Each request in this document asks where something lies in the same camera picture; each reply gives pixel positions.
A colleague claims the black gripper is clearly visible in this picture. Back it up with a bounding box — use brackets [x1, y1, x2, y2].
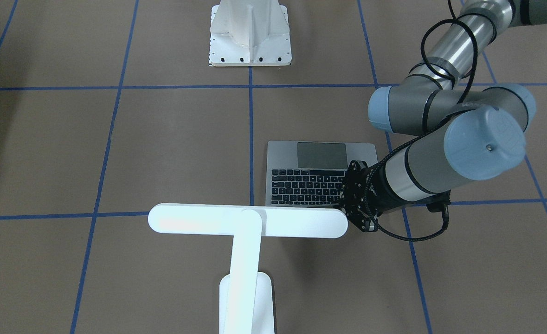
[338, 160, 397, 232]

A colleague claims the grey laptop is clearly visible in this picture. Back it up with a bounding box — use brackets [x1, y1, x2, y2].
[265, 140, 378, 207]

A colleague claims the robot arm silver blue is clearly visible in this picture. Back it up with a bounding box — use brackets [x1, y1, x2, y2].
[334, 0, 547, 241]

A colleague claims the white desk lamp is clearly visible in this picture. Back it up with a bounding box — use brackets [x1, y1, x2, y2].
[148, 203, 349, 334]

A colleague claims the black camera cable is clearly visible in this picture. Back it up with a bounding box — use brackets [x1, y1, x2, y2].
[365, 0, 479, 243]

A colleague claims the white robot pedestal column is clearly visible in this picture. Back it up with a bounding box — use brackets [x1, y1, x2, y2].
[208, 0, 292, 67]

